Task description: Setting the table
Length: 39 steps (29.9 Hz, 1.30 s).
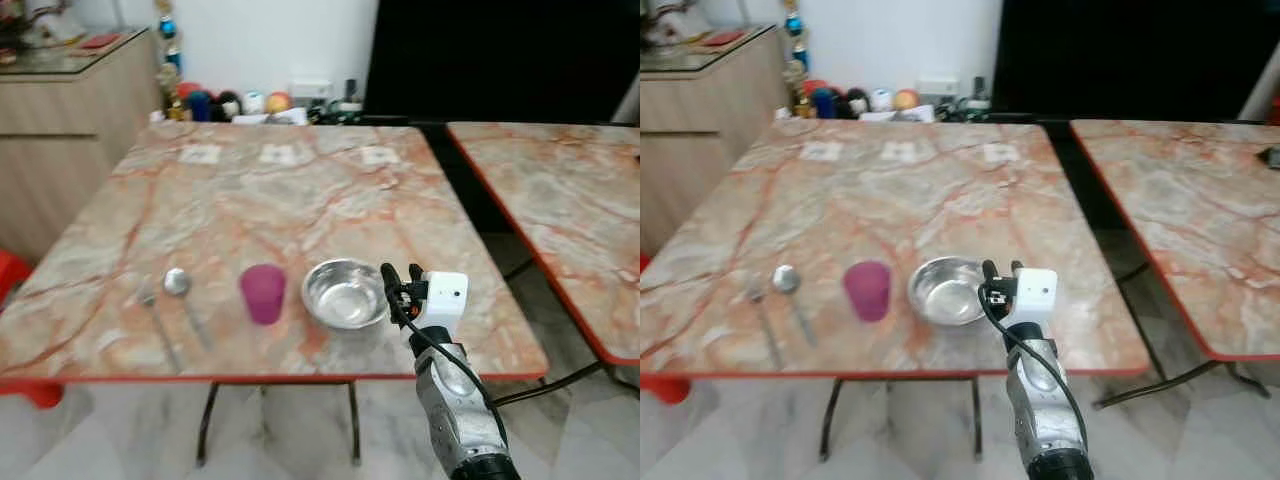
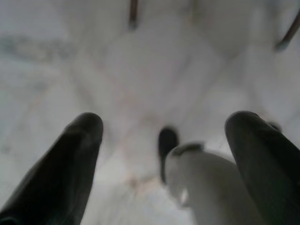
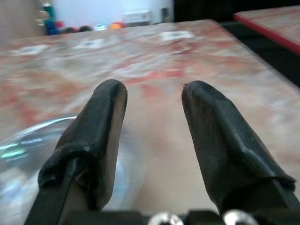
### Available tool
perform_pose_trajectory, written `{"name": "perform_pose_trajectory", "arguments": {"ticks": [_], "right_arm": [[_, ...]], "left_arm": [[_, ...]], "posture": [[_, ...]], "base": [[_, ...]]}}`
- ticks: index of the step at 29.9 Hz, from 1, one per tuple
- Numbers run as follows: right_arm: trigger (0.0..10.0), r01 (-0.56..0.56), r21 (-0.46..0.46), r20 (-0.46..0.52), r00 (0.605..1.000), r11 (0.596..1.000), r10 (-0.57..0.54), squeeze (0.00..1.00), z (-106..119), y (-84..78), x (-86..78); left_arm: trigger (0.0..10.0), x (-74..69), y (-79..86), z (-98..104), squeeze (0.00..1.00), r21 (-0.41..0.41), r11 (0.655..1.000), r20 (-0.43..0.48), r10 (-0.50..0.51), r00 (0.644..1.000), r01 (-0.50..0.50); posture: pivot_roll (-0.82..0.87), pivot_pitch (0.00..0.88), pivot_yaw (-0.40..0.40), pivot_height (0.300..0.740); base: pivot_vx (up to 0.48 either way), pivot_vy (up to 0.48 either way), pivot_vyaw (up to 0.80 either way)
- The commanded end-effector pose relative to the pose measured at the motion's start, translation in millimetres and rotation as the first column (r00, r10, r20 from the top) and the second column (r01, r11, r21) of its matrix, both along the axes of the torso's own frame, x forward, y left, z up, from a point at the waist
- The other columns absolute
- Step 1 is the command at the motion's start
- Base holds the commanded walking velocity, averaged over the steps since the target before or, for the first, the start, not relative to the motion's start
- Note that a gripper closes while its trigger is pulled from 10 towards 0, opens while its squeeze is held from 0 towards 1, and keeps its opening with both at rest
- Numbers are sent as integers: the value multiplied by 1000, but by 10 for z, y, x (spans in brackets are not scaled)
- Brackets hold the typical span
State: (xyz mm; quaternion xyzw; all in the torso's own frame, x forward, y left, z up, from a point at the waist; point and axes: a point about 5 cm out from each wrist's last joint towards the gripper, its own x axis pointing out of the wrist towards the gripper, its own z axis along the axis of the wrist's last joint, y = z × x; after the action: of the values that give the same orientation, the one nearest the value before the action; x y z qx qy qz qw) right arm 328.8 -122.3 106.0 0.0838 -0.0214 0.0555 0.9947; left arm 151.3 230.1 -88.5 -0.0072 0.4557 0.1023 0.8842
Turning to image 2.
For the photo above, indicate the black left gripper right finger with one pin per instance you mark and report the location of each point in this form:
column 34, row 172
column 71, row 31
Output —
column 264, row 164

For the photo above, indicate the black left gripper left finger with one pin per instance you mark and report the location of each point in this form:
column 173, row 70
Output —
column 58, row 173

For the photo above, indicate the dark metal chair leg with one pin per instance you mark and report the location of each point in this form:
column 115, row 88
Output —
column 288, row 34
column 133, row 14

